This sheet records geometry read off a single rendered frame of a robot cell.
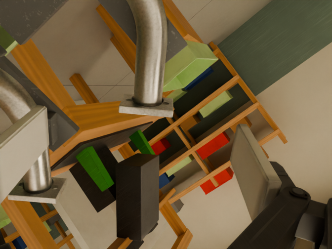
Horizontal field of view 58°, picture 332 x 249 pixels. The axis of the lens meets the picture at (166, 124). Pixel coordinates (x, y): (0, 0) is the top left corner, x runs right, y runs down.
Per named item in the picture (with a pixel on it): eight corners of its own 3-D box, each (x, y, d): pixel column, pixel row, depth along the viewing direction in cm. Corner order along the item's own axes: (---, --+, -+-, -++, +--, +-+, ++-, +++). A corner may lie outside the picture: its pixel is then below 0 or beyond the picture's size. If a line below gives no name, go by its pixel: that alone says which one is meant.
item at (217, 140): (96, 136, 627) (158, 228, 605) (211, 40, 529) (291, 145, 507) (108, 132, 677) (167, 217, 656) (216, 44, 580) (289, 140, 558)
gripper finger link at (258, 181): (267, 180, 14) (283, 182, 14) (236, 122, 20) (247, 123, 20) (254, 230, 15) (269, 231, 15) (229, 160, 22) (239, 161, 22)
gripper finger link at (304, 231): (291, 218, 13) (360, 224, 13) (259, 159, 17) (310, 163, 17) (283, 245, 13) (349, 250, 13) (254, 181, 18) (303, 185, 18)
